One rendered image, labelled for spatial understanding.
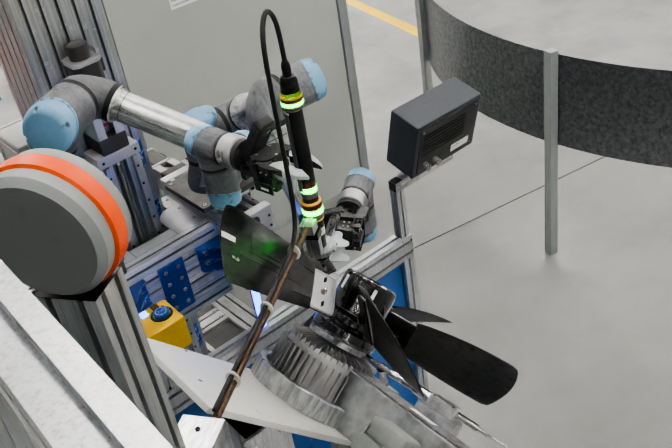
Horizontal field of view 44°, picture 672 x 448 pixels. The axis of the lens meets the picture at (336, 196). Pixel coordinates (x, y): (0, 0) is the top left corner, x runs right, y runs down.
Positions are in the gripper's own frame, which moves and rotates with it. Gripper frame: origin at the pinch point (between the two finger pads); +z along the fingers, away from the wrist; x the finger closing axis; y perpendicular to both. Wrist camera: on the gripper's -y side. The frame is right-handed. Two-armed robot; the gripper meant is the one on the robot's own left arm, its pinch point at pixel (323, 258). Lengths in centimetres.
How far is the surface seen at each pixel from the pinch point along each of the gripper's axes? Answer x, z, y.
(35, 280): -65, 87, -8
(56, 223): -73, 87, -3
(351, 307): -5.9, 21.4, 11.4
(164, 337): 17.0, 15.3, -35.9
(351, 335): -2.2, 25.7, 12.2
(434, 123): -6, -57, 19
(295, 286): -12.7, 24.7, 0.8
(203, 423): -25, 70, 0
